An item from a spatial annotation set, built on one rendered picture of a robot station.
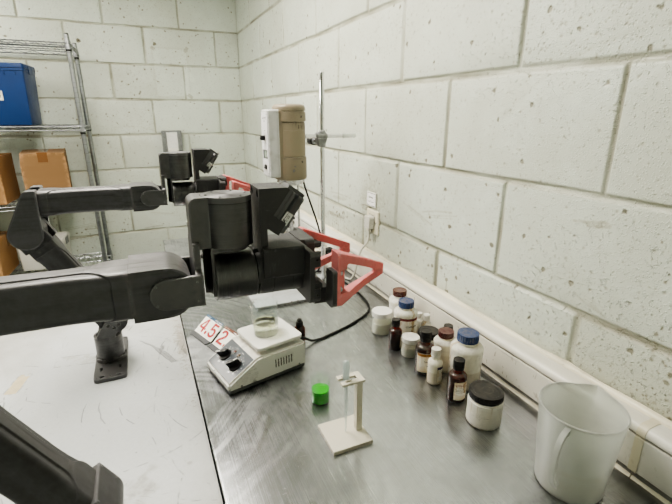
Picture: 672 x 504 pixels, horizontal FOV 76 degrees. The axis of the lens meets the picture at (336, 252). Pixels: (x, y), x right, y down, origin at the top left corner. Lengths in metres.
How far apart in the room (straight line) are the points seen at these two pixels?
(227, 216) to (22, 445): 0.33
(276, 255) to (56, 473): 0.34
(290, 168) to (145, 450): 0.84
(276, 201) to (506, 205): 0.65
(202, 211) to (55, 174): 2.57
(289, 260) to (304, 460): 0.44
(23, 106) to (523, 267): 2.72
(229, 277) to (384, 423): 0.53
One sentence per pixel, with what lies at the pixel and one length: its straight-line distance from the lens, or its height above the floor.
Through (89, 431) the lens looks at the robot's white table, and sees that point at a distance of 1.03.
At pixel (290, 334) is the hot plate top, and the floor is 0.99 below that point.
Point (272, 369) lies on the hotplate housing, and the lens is 1.04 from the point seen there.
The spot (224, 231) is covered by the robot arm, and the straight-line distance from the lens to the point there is 0.49.
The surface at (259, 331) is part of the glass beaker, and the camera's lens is 1.04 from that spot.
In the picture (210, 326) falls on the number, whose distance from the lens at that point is 1.27.
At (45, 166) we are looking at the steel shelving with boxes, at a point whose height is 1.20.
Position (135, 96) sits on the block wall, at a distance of 3.35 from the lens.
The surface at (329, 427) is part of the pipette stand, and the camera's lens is 0.91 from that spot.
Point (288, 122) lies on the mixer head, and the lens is 1.35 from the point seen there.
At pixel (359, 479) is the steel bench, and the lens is 0.83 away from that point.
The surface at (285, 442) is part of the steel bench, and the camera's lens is 0.89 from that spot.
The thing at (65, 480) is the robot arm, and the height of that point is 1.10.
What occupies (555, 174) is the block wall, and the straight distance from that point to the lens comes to 0.96.
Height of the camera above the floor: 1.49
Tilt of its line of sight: 18 degrees down
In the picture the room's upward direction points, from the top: straight up
